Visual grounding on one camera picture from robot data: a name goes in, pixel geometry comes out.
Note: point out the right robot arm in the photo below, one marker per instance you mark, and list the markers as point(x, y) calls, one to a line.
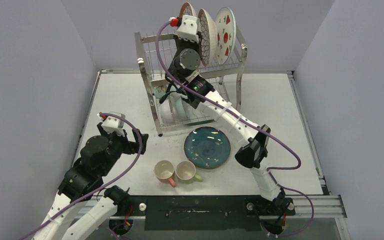
point(253, 139)

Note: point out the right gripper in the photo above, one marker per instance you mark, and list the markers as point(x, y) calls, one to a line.
point(184, 43)

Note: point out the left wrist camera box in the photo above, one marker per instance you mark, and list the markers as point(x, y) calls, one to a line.
point(112, 124)

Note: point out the dark bottom plate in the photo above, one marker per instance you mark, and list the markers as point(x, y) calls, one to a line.
point(207, 147)

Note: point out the aluminium front rail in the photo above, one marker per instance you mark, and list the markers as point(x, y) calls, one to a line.
point(317, 206)

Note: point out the brown rim flower plate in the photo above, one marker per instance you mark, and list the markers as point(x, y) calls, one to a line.
point(208, 31)

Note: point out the celadon bowl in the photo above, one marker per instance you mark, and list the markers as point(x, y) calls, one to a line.
point(182, 109)
point(161, 93)

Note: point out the aluminium right side rail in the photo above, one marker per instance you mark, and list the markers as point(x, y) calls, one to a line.
point(307, 131)

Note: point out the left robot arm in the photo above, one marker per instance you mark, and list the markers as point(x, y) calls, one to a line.
point(85, 178)

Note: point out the strawberry pattern top plate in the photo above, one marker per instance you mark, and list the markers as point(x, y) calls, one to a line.
point(226, 30)

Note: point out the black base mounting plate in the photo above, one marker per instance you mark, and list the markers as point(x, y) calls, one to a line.
point(202, 222)

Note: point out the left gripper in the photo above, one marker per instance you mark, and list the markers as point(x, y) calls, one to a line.
point(132, 147)

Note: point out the green handled cream mug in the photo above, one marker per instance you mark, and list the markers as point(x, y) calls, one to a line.
point(186, 173)

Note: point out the pink handled cream mug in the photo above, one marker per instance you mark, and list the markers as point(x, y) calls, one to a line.
point(164, 171)

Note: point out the aluminium rail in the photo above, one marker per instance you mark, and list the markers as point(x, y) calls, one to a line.
point(307, 131)
point(317, 206)

